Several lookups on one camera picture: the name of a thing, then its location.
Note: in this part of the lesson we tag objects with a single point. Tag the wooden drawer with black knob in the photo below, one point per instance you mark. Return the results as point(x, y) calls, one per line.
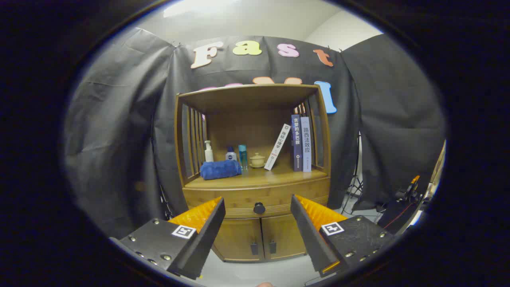
point(247, 195)

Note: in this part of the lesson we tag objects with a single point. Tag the beige lidded teacup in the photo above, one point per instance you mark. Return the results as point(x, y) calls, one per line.
point(257, 160)

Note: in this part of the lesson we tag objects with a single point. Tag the black equipment with orange part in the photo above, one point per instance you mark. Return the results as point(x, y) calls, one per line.
point(398, 211)

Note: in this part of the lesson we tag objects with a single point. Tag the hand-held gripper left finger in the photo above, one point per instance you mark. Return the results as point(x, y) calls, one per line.
point(207, 235)

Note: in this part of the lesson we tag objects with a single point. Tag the wooden cabinet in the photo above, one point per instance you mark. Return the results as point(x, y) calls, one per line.
point(255, 99)

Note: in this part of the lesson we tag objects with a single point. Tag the wooden countertop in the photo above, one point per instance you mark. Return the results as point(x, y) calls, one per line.
point(271, 177)

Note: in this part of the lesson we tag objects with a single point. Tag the lavender book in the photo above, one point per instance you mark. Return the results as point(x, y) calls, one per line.
point(306, 145)

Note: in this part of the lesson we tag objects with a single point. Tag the blue folded towel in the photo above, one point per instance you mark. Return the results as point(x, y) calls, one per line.
point(220, 170)

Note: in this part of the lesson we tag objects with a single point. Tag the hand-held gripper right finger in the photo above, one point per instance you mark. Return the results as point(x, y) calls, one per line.
point(306, 231)

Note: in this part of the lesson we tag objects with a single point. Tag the wooden cabinet door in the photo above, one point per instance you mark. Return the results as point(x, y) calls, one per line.
point(239, 237)
point(283, 237)

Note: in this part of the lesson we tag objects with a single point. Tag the white bottle with blue cap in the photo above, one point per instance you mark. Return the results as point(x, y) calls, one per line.
point(231, 156)

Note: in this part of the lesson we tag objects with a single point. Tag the dark blue book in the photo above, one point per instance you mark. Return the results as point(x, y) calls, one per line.
point(297, 145)

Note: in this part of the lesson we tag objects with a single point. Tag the clear blue bottle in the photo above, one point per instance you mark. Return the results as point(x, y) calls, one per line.
point(243, 157)

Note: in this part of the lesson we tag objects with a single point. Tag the white book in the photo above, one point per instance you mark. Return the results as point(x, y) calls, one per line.
point(277, 146)

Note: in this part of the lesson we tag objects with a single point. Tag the white pump bottle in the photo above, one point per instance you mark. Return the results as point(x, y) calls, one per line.
point(208, 154)

